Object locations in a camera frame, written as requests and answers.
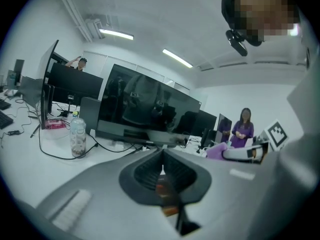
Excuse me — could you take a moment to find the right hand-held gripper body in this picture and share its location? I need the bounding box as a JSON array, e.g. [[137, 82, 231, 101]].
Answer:
[[253, 118, 290, 152]]

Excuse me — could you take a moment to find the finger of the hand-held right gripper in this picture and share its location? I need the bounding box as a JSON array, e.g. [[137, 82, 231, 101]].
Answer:
[[221, 143, 270, 164]]

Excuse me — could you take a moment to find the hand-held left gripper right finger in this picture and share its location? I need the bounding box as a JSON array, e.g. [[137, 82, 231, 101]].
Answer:
[[162, 147, 319, 240]]

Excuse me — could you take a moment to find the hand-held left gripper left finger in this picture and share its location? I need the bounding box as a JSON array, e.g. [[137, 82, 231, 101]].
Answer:
[[34, 147, 187, 240]]

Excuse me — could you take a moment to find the person's light shirt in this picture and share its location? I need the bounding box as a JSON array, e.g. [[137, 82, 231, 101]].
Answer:
[[286, 0, 320, 155]]

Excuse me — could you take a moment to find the grey-backed monitor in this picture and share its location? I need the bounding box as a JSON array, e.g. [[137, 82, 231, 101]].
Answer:
[[79, 96, 102, 137]]

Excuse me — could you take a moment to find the pink box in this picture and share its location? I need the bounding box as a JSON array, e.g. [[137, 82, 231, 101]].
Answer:
[[44, 118, 66, 130]]

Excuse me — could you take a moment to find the large curved black monitor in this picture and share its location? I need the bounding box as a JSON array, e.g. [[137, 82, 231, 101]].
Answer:
[[96, 63, 202, 150]]

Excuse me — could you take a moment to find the ceiling light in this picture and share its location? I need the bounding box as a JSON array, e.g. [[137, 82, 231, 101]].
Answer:
[[98, 28, 135, 40], [162, 48, 194, 69]]

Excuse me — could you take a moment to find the person's head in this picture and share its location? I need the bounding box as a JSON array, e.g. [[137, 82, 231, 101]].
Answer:
[[221, 0, 301, 47]]

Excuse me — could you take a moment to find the slim black keyboard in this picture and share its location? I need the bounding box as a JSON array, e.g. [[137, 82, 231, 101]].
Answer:
[[0, 98, 12, 111]]

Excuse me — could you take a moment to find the black power cable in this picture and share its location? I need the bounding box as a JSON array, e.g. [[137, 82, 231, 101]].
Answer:
[[37, 128, 143, 161]]

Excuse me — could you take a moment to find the black head camera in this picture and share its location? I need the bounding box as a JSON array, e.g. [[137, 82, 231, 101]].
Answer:
[[225, 30, 248, 57]]

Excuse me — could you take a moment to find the thin black earphone cable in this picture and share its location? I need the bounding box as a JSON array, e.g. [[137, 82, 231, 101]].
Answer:
[[0, 130, 25, 147]]

